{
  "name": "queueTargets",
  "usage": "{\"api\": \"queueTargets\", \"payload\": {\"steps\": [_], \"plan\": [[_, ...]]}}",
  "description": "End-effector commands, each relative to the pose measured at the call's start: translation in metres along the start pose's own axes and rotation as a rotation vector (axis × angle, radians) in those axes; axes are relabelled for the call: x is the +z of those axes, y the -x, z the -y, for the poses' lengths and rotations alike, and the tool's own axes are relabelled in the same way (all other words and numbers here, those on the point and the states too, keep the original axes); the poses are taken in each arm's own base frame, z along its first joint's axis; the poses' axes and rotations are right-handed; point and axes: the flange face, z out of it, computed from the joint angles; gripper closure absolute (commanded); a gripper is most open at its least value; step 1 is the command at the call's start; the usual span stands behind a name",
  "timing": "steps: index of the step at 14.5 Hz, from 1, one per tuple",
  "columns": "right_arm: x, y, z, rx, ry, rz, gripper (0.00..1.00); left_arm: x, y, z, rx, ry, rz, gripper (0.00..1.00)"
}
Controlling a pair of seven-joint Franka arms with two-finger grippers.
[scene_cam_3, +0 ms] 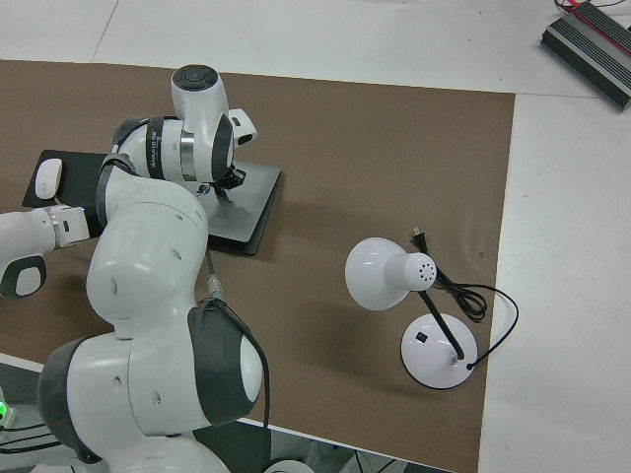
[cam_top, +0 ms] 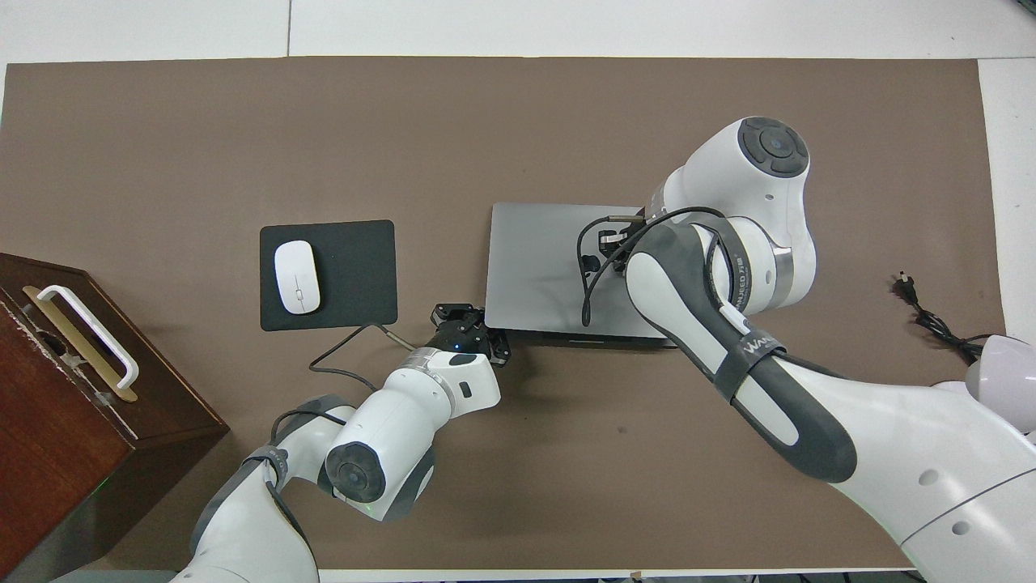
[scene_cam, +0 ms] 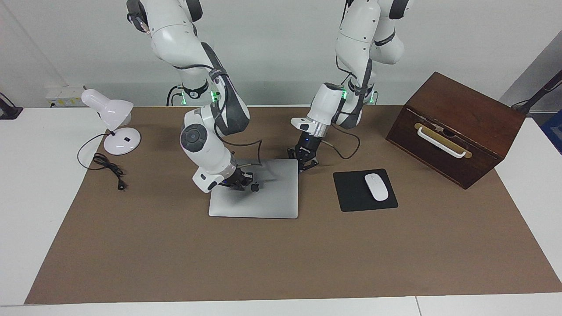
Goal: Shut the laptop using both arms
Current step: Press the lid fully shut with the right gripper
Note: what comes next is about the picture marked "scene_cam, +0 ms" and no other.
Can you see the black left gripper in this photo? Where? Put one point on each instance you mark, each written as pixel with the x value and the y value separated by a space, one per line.
pixel 308 144

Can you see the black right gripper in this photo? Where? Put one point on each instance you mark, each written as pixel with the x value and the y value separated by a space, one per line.
pixel 232 179

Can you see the silver laptop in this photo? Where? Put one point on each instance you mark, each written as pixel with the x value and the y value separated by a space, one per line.
pixel 272 197

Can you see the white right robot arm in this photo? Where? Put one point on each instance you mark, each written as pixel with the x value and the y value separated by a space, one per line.
pixel 206 149

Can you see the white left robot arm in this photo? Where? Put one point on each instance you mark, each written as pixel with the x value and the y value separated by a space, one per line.
pixel 327 107

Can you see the black mouse pad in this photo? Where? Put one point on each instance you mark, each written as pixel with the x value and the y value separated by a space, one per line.
pixel 351 193

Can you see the white computer mouse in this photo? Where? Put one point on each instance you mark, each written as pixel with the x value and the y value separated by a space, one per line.
pixel 376 187

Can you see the brown table mat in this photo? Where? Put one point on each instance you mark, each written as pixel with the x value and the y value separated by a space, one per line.
pixel 281 254

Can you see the white desk lamp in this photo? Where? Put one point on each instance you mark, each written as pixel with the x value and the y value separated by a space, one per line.
pixel 112 112

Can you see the dark wooden box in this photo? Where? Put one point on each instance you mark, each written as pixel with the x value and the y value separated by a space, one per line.
pixel 474 114

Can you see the black stand pole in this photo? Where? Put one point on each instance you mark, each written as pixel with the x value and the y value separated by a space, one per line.
pixel 542 92

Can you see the blue object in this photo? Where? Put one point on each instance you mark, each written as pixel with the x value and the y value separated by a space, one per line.
pixel 554 129

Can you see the white wall power strip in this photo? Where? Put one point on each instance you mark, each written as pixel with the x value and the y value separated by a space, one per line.
pixel 66 94

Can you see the black clamp mount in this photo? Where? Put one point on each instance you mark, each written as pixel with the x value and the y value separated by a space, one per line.
pixel 9 112

